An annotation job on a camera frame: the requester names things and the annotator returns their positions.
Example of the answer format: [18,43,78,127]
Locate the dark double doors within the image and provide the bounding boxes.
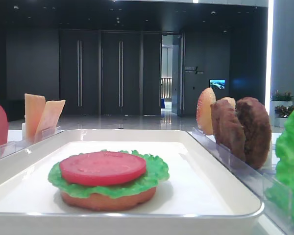
[59,30,162,115]

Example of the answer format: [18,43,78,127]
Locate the potted plants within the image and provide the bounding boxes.
[270,90,294,127]

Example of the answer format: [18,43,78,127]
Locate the clear acrylic left food rack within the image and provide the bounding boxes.
[0,126,61,159]

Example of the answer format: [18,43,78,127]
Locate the brown meat patty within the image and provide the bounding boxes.
[236,97,271,169]
[211,97,246,161]

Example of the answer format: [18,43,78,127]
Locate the bun slice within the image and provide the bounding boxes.
[196,88,216,135]
[60,187,156,212]

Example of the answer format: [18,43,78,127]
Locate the brown meat patty rear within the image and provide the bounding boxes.
[236,97,271,169]

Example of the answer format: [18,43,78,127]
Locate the wall screen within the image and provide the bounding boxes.
[209,80,225,90]

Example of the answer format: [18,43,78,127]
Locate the green lettuce leaf in rack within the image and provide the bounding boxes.
[266,110,294,222]

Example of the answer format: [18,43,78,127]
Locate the green lettuce leaf on bun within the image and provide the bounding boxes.
[48,150,170,199]

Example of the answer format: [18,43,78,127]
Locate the bottom bun slice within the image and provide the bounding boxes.
[60,187,156,212]

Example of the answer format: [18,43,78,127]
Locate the clear acrylic right food rack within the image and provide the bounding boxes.
[189,128,294,235]

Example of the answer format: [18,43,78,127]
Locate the brown meat patty front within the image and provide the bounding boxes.
[211,97,246,161]

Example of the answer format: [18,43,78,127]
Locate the bun top slice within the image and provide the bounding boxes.
[196,88,216,135]

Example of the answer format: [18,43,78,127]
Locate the white rectangular tray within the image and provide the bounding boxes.
[0,130,264,235]

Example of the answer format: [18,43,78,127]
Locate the clear acrylic food rack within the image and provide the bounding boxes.
[0,126,61,159]
[189,128,294,235]

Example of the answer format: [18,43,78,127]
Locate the orange cheese slice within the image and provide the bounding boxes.
[24,94,46,139]

